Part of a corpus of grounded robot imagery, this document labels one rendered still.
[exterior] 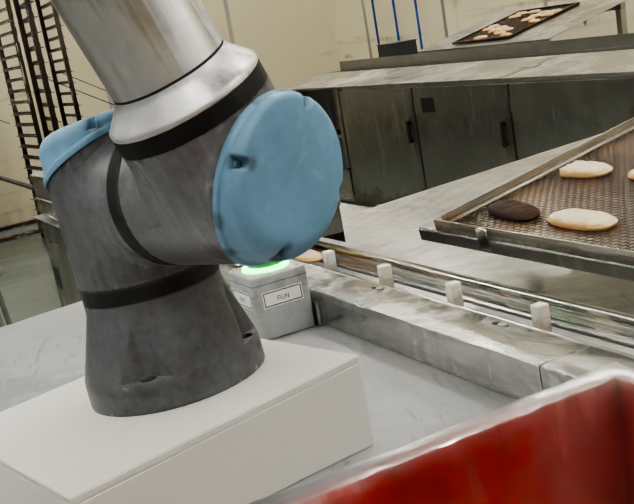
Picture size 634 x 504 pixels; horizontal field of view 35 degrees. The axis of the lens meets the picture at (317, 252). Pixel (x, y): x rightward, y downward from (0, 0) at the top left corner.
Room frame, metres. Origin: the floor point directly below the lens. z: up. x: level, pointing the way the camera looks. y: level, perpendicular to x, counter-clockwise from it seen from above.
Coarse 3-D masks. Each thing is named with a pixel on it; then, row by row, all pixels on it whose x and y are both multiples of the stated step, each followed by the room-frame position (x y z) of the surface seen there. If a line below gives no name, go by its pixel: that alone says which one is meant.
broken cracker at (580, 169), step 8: (568, 168) 1.25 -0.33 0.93; (576, 168) 1.24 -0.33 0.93; (584, 168) 1.23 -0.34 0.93; (592, 168) 1.22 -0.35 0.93; (600, 168) 1.21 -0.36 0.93; (608, 168) 1.21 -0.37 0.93; (568, 176) 1.24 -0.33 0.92; (576, 176) 1.23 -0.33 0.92; (584, 176) 1.22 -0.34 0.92; (592, 176) 1.21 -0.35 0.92
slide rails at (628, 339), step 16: (336, 256) 1.33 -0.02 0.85; (368, 272) 1.21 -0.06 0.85; (416, 288) 1.11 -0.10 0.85; (432, 288) 1.09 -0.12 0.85; (480, 304) 1.00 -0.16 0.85; (496, 304) 0.99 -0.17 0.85; (512, 304) 0.98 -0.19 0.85; (560, 320) 0.90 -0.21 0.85; (576, 320) 0.90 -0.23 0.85; (592, 336) 0.85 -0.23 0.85; (608, 336) 0.84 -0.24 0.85; (624, 336) 0.83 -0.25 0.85
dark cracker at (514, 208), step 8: (504, 200) 1.21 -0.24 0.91; (512, 200) 1.19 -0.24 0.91; (488, 208) 1.21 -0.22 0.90; (496, 208) 1.19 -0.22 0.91; (504, 208) 1.18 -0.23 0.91; (512, 208) 1.16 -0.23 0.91; (520, 208) 1.16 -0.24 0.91; (528, 208) 1.15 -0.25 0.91; (536, 208) 1.15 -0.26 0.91; (496, 216) 1.18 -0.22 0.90; (504, 216) 1.16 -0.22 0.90; (512, 216) 1.15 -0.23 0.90; (520, 216) 1.14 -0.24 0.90; (528, 216) 1.13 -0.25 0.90; (536, 216) 1.13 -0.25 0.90
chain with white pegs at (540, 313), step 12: (12, 180) 3.21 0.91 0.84; (324, 252) 1.28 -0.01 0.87; (324, 264) 1.28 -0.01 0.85; (336, 264) 1.28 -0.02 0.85; (384, 264) 1.16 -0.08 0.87; (384, 276) 1.15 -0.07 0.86; (456, 288) 1.02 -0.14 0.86; (456, 300) 1.02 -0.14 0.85; (540, 312) 0.90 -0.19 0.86; (540, 324) 0.90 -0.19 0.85
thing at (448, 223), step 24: (600, 144) 1.33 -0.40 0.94; (624, 144) 1.30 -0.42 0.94; (552, 168) 1.29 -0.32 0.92; (504, 192) 1.26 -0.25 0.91; (552, 192) 1.21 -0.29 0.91; (576, 192) 1.18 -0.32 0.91; (624, 192) 1.12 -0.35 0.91; (456, 216) 1.23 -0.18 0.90; (480, 216) 1.22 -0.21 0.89; (624, 216) 1.05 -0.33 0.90; (504, 240) 1.10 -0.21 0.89; (528, 240) 1.06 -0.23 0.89; (552, 240) 1.02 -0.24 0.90; (576, 240) 1.03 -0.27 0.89
